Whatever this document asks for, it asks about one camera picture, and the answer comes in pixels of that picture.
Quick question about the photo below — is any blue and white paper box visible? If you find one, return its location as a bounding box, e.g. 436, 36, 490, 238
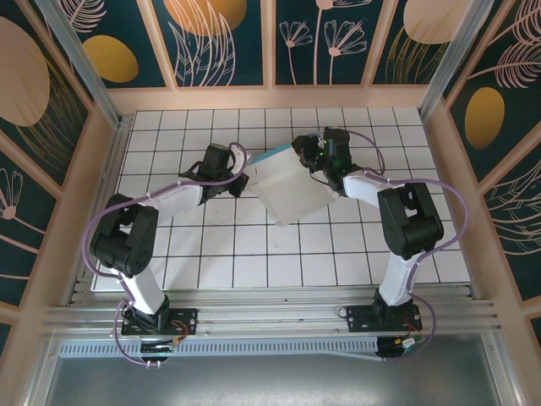
246, 134, 339, 228

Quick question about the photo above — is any base wiring connector bundle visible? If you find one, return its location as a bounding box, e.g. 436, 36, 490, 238
378, 325, 428, 363
139, 323, 189, 369

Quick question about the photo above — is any grey metal sheet panel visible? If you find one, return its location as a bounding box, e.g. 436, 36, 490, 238
41, 357, 504, 406

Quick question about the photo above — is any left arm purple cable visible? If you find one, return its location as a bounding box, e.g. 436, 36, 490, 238
83, 142, 251, 367

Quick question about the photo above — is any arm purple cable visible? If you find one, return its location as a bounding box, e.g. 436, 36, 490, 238
348, 129, 467, 363
83, 142, 251, 367

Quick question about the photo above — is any aluminium side rail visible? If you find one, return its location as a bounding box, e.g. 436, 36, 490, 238
86, 116, 133, 297

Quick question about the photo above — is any aluminium rail frame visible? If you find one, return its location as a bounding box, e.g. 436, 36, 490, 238
41, 283, 508, 342

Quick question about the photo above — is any aluminium corner post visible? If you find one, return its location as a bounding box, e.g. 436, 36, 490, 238
36, 0, 128, 128
417, 0, 496, 120

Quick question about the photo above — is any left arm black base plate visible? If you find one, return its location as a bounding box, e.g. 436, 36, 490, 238
121, 307, 199, 337

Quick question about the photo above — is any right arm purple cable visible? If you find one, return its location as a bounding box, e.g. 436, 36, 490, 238
348, 129, 467, 363

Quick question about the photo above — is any grey slotted cable duct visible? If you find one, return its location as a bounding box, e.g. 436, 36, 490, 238
58, 336, 380, 359

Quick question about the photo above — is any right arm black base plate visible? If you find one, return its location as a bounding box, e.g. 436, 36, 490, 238
346, 303, 424, 333

